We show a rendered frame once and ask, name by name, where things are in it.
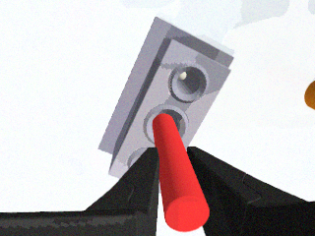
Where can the orange cylinder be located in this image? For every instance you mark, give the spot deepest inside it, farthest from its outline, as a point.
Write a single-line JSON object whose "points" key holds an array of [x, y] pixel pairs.
{"points": [[309, 96]]}

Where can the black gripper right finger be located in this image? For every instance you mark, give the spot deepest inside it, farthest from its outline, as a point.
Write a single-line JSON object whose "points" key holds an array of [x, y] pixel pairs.
{"points": [[242, 205]]}

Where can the red peg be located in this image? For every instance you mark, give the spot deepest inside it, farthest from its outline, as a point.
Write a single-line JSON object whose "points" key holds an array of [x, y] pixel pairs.
{"points": [[184, 205]]}

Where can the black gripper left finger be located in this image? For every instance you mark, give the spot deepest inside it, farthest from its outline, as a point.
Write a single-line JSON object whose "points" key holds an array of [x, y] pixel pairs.
{"points": [[129, 208]]}

